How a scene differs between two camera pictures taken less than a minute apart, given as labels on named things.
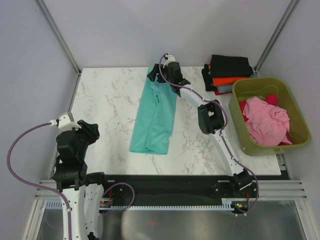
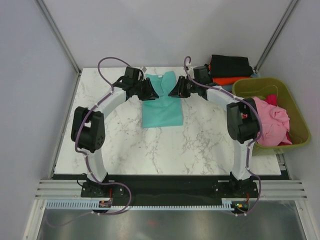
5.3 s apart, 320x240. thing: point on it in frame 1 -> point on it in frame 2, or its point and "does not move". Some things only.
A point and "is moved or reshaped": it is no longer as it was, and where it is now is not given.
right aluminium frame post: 276,34 does not move
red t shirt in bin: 271,99 does not move
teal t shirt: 153,129 is moved or reshaped
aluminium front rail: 268,190 does not move
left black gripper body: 86,136 -> 143,90
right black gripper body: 157,70 -> 186,87
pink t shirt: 267,125 does not move
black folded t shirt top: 227,66 does not move
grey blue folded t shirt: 225,88 does not move
